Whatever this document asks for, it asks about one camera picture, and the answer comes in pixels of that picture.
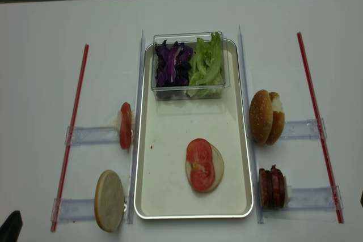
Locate sausage patty slice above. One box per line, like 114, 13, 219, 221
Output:
271, 165, 280, 209

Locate green lettuce leaves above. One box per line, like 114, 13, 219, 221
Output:
189, 32, 225, 87

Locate upper tomato slice on bun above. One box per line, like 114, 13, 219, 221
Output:
186, 138, 212, 168

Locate tomato slice on bun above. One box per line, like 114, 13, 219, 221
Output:
186, 138, 212, 168
190, 162, 215, 192

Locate white pusher block tomato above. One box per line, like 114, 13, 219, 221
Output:
115, 111, 123, 134

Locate lower tomato slice on bun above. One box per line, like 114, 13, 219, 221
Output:
190, 162, 215, 192

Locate rear sausage slices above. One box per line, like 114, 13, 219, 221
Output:
277, 169, 285, 208

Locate clear plastic salad container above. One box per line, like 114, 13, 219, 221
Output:
150, 31, 230, 100

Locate purple cabbage leaves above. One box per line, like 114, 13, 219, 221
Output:
155, 40, 193, 87

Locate white rectangular metal tray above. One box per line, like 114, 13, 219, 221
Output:
134, 40, 254, 219

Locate bottom bun on tray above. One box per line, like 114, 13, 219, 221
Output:
185, 144, 225, 193

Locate sesame bun top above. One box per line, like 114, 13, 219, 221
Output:
249, 90, 273, 144

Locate white pusher block bun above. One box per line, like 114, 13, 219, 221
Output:
272, 97, 284, 113

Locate clear holder upper left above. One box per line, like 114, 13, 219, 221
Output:
65, 126, 119, 146

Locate left red strip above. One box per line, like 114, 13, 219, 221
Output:
50, 44, 89, 233

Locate red strip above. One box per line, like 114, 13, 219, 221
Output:
50, 44, 89, 233
297, 32, 344, 224

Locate upright white bun slice left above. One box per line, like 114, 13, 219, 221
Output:
94, 169, 125, 232

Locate clear holder upper right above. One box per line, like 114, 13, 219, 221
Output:
280, 118, 327, 139

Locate white pusher block sausage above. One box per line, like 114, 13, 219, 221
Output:
284, 176, 292, 207

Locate right red strip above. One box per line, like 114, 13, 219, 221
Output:
297, 32, 344, 224

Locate clear holder lower left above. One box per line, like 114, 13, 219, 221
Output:
50, 198, 95, 223

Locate black object bottom left corner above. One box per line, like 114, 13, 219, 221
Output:
0, 210, 23, 242

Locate right clear long rail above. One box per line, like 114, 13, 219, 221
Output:
238, 27, 265, 224

